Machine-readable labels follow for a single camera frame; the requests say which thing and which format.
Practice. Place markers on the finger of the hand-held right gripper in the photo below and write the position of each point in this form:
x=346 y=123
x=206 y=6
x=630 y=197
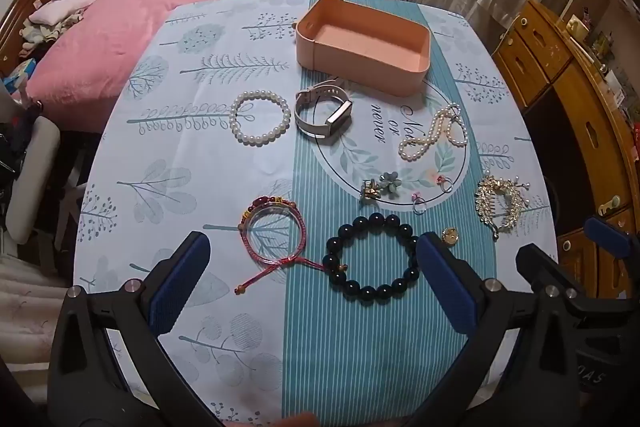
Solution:
x=537 y=264
x=610 y=237

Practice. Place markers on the white chair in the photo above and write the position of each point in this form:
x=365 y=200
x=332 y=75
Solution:
x=30 y=177

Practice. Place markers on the grey green flower ornament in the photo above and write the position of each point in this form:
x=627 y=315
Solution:
x=391 y=183

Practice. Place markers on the small beige container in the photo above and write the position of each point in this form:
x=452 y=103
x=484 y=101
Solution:
x=575 y=27

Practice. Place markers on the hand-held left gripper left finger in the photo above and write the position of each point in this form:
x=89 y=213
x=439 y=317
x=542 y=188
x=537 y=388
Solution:
x=185 y=277

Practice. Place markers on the white green cabinet hook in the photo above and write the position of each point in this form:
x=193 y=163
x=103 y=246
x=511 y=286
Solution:
x=607 y=205

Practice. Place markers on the small gold round brooch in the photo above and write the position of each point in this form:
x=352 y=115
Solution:
x=450 y=237

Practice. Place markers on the wooden headboard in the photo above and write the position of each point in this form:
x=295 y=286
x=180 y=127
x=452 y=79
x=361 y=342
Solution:
x=30 y=7

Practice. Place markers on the wooden cabinet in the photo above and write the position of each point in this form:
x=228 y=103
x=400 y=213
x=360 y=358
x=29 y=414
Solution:
x=565 y=107

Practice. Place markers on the gold hair comb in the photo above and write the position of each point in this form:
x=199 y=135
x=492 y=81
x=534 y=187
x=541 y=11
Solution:
x=500 y=207

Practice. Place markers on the floral pillow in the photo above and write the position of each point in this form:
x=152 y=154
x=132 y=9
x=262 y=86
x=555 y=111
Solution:
x=62 y=7

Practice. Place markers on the pile of clothes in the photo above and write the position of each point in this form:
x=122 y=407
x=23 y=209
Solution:
x=42 y=34

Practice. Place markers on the pink cardboard box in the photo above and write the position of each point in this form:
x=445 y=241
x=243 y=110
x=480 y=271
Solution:
x=400 y=72

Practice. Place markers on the leaf print tablecloth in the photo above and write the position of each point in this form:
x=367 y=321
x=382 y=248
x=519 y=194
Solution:
x=200 y=167

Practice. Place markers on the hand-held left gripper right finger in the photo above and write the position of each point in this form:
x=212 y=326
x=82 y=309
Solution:
x=445 y=277

